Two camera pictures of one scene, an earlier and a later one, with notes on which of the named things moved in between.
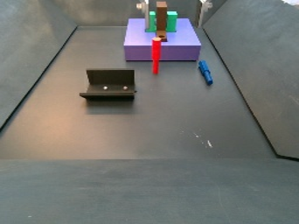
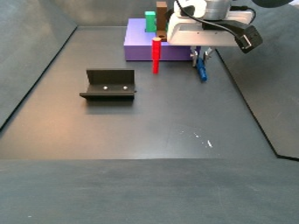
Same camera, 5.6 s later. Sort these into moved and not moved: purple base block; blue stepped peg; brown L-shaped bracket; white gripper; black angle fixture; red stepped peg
Moved: blue stepped peg; white gripper
Not moved: red stepped peg; purple base block; brown L-shaped bracket; black angle fixture
